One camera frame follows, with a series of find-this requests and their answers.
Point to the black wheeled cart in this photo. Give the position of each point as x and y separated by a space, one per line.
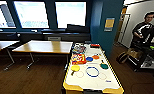
143 56

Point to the red black device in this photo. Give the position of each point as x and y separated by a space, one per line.
95 45

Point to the blue bowl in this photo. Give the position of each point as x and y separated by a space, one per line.
89 59

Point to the long wooden table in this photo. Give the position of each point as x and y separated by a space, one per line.
43 46
1 45

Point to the green table tennis paddle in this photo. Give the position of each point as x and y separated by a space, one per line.
104 66

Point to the dark window bench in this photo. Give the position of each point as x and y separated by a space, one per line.
26 35

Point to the yellow wall sign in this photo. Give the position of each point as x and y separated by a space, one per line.
109 24

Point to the black cushion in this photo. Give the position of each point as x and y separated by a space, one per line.
77 28

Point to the yellow table tennis paddle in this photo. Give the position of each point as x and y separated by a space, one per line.
75 68

